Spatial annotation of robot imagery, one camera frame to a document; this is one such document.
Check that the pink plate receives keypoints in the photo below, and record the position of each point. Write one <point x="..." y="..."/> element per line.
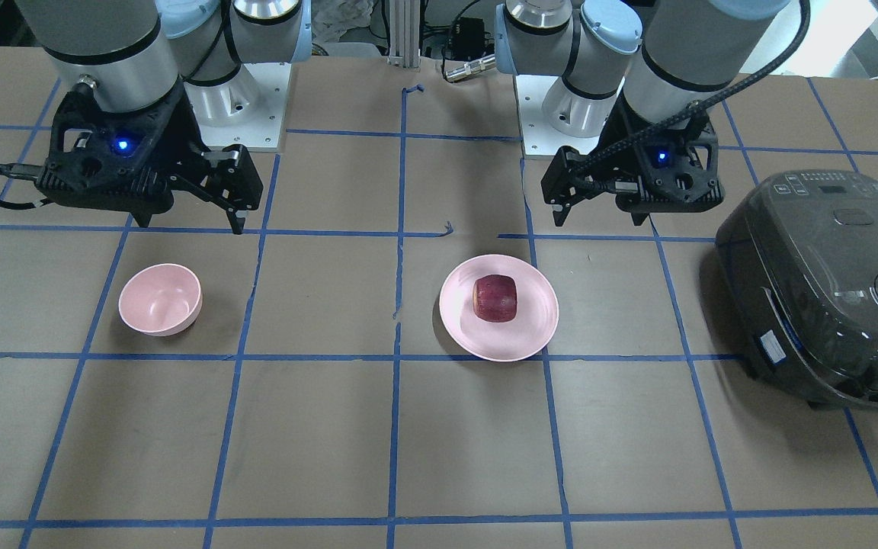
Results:
<point x="533" y="326"/>

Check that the red apple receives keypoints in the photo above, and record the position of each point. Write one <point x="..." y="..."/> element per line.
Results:
<point x="495" y="298"/>

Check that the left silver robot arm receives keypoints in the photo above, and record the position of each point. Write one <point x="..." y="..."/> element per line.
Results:
<point x="643" y="88"/>

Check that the aluminium frame post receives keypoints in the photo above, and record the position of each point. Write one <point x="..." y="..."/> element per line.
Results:
<point x="404" y="34"/>

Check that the silver metal connector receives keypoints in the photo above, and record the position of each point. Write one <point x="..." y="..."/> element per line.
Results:
<point x="470" y="69"/>

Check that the pink bowl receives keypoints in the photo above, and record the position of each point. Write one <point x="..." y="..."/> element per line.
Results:
<point x="161" y="300"/>

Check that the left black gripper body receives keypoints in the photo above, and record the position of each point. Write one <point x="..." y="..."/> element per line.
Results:
<point x="620" y="126"/>

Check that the black power box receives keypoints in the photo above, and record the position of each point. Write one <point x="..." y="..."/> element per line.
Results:
<point x="466" y="39"/>

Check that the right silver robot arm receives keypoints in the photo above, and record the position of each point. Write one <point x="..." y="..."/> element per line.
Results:
<point x="145" y="77"/>

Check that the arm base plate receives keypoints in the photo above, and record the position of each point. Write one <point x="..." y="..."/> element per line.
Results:
<point x="264" y="114"/>
<point x="534" y="122"/>

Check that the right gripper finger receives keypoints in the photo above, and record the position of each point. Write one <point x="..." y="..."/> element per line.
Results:
<point x="142" y="218"/>
<point x="227" y="178"/>

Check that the dark grey rice cooker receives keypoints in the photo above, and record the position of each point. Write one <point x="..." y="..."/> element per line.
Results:
<point x="800" y="258"/>

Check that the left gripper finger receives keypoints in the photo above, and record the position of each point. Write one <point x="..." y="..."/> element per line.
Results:
<point x="639" y="216"/>
<point x="573" y="177"/>

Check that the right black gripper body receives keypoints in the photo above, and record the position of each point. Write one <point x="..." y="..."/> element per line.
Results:
<point x="182" y="131"/>

